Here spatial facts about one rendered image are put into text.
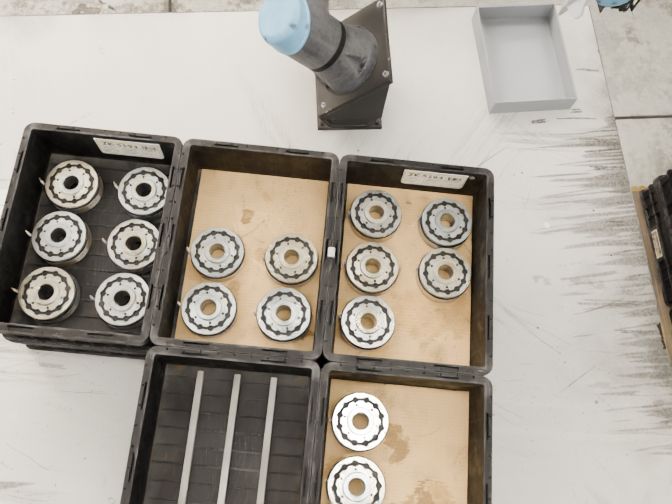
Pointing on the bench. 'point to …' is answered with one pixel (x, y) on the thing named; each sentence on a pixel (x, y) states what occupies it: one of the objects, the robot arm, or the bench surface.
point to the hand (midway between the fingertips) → (590, 11)
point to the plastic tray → (523, 58)
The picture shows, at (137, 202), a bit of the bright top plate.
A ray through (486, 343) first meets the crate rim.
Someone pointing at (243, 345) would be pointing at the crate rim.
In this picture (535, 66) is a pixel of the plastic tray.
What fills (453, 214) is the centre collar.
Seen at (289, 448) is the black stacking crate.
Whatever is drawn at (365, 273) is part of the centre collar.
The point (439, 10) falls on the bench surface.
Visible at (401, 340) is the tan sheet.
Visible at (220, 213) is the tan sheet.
